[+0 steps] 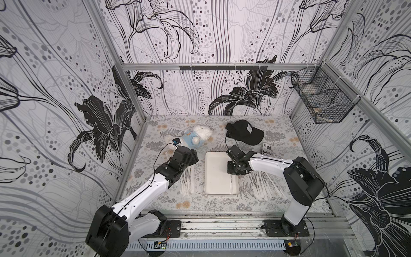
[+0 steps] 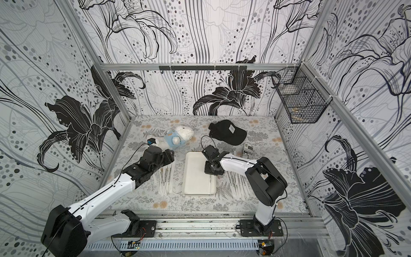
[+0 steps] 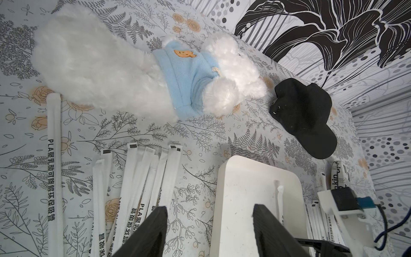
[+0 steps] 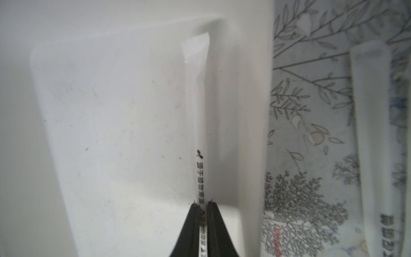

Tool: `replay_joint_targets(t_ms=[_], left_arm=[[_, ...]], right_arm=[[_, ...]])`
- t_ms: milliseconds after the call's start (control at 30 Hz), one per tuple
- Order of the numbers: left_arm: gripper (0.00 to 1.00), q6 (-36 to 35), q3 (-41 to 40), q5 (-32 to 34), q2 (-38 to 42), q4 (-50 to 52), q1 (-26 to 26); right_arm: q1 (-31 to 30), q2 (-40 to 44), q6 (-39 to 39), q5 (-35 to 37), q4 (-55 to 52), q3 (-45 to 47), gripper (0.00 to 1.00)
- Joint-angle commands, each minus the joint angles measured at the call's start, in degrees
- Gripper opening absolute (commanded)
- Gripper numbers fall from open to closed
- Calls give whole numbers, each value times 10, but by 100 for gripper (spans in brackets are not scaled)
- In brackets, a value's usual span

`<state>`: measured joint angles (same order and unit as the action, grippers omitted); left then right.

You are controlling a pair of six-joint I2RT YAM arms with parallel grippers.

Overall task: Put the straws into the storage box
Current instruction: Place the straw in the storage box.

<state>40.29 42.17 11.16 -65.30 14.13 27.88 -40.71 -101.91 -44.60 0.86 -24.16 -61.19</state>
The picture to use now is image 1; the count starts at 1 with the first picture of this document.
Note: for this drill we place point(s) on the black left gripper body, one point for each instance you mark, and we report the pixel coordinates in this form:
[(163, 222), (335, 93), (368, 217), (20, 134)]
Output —
[(191, 159)]

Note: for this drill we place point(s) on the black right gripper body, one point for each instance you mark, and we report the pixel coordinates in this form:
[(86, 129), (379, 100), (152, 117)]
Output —
[(234, 153)]

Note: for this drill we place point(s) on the pile straw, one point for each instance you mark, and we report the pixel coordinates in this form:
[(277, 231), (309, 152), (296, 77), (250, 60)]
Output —
[(187, 182), (263, 186)]

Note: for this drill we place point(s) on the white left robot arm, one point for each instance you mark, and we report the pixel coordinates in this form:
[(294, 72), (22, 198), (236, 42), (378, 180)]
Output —
[(113, 228)]

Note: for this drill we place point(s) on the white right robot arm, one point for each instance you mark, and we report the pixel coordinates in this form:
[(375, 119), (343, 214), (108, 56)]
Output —
[(304, 183)]

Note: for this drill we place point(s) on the white rectangular storage tray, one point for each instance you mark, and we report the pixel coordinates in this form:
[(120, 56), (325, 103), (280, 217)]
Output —
[(217, 180)]

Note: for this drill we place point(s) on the white plush toy blue shirt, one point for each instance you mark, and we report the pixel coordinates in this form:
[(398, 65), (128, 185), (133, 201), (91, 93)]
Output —
[(194, 137)]

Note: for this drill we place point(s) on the black baseball cap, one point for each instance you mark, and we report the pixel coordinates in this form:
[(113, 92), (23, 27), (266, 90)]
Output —
[(243, 131)]

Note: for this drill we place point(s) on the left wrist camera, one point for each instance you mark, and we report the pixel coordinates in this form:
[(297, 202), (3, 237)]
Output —
[(176, 142)]

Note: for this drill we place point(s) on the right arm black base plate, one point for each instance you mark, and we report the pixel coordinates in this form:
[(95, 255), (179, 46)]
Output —
[(279, 228)]

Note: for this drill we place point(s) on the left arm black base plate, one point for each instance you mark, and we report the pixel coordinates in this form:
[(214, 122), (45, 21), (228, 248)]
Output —
[(168, 229)]

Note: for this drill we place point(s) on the white slotted cable duct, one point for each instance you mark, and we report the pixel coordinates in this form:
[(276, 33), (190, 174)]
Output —
[(210, 245)]

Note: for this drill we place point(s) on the black wire wall basket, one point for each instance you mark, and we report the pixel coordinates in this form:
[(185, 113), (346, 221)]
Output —
[(324, 94)]

